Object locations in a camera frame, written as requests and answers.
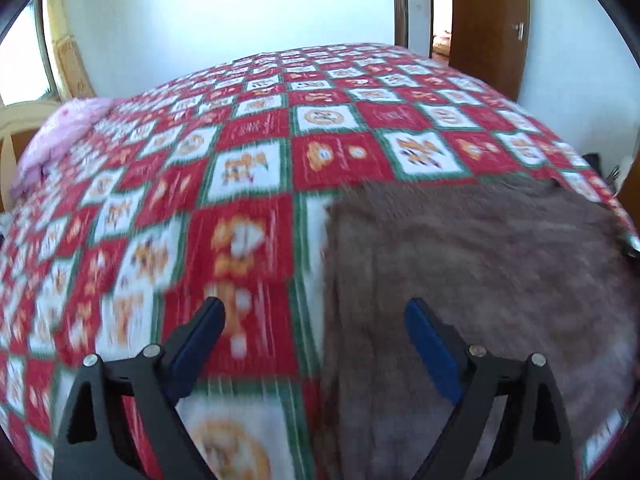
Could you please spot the brown knit sweater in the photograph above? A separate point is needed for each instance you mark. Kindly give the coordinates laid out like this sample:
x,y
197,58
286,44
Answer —
x,y
475,260

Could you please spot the window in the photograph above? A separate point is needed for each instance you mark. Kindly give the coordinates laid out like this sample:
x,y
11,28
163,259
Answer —
x,y
25,60

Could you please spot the pink pillow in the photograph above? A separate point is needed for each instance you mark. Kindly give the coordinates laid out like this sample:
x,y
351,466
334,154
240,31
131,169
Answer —
x,y
60,135

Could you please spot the brown wooden door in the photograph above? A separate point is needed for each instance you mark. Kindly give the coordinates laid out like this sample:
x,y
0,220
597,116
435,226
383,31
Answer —
x,y
487,35

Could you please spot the yellow curtain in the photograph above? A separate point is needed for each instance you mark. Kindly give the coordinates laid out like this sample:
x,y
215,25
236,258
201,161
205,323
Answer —
x,y
67,50

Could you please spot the dark bag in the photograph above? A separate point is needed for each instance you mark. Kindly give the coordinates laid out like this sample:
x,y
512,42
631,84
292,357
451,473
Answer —
x,y
594,160

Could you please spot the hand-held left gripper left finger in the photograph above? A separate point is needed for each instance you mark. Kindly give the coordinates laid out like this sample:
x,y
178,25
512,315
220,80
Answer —
x,y
197,345

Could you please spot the wooden headboard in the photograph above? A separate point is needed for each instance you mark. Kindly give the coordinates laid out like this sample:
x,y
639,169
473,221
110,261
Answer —
x,y
12,130

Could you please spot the red printed checkered blanket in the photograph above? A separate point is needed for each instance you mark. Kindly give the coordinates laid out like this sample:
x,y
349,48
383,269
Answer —
x,y
225,185

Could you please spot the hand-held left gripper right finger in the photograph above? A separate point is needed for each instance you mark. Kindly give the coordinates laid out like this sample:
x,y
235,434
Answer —
x,y
435,355

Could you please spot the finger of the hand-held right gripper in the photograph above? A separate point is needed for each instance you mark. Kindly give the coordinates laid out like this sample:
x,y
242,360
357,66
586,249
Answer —
x,y
632,247

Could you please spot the brown wooden door frame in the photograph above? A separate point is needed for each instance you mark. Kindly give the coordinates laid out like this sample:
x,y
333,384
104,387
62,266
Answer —
x,y
400,5

